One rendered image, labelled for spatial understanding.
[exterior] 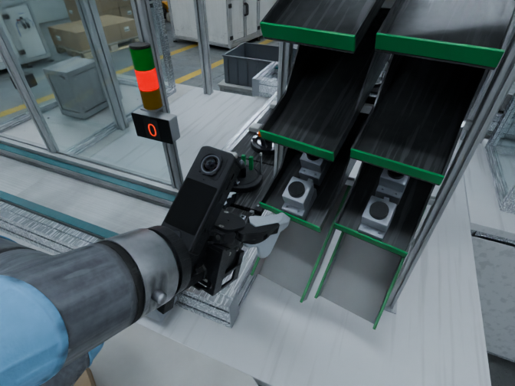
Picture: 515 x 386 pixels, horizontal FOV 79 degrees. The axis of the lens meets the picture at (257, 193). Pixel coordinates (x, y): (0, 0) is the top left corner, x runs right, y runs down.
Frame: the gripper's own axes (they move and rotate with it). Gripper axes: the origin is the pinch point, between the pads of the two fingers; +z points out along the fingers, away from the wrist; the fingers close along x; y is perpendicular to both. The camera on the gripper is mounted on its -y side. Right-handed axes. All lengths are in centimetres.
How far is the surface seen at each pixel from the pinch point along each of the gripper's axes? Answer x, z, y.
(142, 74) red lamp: -47, 16, -13
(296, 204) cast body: 1.3, 12.4, 2.2
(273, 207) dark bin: -3.4, 13.4, 4.8
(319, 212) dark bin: 4.6, 17.1, 3.6
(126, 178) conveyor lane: -68, 32, 24
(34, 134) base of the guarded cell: -146, 42, 30
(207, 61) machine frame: -105, 110, -23
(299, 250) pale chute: 1.0, 24.6, 16.4
